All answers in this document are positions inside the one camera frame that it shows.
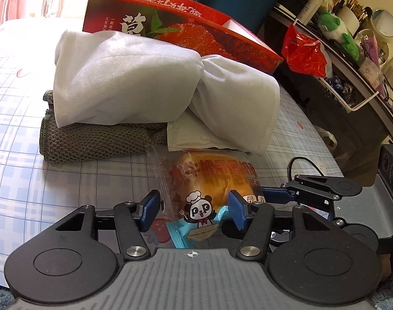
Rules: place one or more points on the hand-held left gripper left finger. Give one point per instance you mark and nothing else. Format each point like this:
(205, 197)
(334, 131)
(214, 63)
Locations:
(150, 210)

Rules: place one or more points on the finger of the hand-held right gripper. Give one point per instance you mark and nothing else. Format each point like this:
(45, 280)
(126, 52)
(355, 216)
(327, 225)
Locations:
(319, 204)
(325, 185)

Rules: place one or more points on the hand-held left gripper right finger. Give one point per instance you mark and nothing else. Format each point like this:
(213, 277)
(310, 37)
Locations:
(236, 210)

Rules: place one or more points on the bread packet with panda print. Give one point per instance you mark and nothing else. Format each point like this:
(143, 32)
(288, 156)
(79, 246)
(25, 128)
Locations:
(202, 180)

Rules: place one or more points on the grey knitted towel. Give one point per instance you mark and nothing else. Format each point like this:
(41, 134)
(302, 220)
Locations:
(102, 142)

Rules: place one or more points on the red strawberry print cardboard box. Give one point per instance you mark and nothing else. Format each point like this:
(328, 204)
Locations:
(183, 35)

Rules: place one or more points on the black desk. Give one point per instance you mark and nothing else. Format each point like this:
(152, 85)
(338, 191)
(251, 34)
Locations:
(344, 119)

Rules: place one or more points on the white plastic packet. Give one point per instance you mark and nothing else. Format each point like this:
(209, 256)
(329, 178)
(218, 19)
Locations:
(196, 139)

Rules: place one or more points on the white folded cloth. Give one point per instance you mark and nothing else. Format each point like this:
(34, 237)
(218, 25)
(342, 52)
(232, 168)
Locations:
(119, 80)

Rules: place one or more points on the red plastic bag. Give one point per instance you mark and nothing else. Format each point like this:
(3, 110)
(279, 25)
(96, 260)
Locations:
(302, 51)

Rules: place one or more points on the green and white plush toy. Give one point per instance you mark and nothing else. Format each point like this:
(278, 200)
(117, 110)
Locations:
(328, 22)

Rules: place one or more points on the white brush holder with brushes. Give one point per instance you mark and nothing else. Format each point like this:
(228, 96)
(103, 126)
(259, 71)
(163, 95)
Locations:
(348, 19)

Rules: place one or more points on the round white mirror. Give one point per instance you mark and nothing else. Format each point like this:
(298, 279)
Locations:
(385, 22)

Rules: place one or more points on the white tube bottle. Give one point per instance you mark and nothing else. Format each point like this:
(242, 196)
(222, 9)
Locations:
(309, 6)

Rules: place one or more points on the dark blue curtain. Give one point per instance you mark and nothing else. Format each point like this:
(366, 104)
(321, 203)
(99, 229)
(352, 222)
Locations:
(241, 0)

